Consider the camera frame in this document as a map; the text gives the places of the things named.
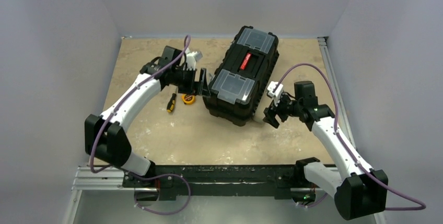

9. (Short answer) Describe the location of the black plastic toolbox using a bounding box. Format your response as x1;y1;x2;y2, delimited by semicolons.
203;26;279;126

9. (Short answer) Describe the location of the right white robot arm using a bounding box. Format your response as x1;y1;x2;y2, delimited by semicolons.
264;81;388;220

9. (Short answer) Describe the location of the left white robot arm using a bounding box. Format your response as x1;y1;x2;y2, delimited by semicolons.
84;46;210;178

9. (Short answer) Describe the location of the yellow tape measure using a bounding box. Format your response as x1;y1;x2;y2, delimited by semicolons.
181;94;196;105

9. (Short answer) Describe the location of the yellow black screwdriver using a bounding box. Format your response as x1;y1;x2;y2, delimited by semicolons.
166;92;177;113

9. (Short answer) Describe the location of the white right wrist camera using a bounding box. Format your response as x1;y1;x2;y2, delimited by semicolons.
266;81;284;100

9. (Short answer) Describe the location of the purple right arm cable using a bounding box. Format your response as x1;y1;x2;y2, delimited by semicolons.
276;63;427;212

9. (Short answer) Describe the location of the aluminium frame rail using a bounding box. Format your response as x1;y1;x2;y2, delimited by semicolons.
62;37;387;224

